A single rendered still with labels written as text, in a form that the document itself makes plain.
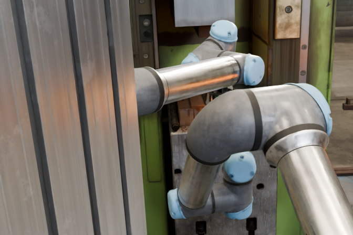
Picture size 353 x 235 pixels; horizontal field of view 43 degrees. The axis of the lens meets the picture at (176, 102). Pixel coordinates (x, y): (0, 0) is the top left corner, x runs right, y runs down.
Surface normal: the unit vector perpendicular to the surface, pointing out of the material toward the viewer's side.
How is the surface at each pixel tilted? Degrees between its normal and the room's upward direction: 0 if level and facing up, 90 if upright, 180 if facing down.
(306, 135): 78
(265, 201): 90
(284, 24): 90
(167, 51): 90
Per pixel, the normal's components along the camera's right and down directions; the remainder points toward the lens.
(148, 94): 0.55, 0.06
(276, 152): -0.51, 0.50
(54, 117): 0.94, 0.07
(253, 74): 0.73, 0.20
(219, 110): -0.56, -0.39
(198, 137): -0.73, 0.18
